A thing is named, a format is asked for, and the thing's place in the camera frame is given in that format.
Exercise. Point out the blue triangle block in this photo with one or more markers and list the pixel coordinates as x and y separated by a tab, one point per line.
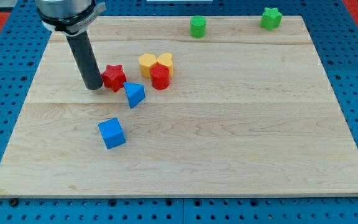
135	93

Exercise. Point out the red star block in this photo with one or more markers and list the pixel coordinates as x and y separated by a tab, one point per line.
114	77

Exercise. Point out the green star block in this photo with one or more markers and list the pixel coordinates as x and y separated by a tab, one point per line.
271	18

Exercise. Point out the red cylinder block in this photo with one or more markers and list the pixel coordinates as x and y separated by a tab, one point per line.
159	75

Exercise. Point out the yellow heart block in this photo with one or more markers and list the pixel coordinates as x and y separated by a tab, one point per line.
166	59

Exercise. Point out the yellow hexagon block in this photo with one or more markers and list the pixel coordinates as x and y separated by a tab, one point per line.
146	62

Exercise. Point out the wooden board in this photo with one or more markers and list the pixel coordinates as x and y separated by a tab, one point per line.
248	113

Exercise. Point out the blue cube block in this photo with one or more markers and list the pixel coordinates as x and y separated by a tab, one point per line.
112	133

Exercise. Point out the green cylinder block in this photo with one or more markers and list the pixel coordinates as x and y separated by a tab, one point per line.
197	26

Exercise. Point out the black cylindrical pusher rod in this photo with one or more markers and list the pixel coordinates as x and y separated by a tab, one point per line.
82	51

